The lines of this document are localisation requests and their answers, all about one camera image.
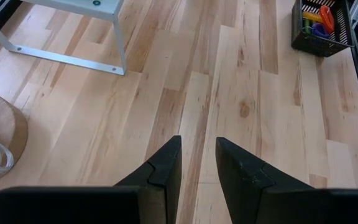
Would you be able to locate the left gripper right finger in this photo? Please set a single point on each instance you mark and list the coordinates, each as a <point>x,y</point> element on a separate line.
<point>291,205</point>

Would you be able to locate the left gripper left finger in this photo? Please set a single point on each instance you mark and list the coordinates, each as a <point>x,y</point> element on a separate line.
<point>89,205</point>

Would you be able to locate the white perforated metal shelf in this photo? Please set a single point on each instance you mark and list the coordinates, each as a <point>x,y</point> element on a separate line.
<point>73,59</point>

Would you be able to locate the black mesh tray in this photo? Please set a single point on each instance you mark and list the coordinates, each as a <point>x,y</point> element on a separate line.
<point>309,46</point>

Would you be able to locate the white lamp with wooden base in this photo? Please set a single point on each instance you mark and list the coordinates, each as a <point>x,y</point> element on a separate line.
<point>2,124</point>

